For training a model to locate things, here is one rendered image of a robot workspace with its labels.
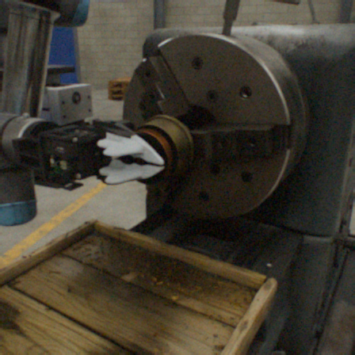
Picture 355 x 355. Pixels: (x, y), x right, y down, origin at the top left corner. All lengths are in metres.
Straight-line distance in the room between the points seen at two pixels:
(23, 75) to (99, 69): 11.34
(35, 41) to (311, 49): 0.49
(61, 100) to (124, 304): 0.58
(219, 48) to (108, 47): 11.32
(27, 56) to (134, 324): 0.50
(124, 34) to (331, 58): 11.07
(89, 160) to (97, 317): 0.21
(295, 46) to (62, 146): 0.44
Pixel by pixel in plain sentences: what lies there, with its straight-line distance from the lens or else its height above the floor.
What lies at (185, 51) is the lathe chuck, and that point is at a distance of 0.60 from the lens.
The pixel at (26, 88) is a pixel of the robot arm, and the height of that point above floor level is 1.14.
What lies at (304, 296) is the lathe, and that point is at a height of 0.73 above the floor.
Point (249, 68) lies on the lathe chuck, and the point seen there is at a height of 1.19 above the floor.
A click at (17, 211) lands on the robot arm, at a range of 0.67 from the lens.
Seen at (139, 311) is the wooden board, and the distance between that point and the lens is 0.52.
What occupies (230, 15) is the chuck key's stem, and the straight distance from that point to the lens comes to 0.61.
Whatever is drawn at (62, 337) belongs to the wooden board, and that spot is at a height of 0.89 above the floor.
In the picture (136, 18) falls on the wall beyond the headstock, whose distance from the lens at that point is 11.51.
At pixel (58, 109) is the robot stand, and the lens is 0.95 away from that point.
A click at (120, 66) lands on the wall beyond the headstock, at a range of 11.75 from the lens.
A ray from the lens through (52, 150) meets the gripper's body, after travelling 0.49.
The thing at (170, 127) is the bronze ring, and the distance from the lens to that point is 0.50.
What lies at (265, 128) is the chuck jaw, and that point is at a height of 1.11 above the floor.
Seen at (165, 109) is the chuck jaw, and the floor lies 1.13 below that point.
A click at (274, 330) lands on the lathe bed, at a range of 0.77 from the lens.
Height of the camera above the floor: 1.22
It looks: 20 degrees down
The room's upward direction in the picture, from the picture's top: straight up
